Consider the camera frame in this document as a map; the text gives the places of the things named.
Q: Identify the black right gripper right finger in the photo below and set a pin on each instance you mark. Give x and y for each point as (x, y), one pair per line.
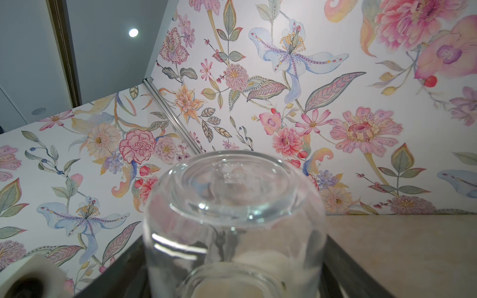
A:
(342, 275)

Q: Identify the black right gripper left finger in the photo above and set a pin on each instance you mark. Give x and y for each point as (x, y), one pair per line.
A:
(126, 278)

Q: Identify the clear glass tea jar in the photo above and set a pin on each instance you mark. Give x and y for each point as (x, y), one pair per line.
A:
(234, 224)

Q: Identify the ceiling light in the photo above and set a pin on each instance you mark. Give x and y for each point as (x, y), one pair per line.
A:
(133, 32)

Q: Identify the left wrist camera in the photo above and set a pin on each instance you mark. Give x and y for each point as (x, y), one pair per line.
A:
(33, 277)

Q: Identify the aluminium corner post left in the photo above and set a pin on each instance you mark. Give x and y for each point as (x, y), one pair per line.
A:
(180, 129)

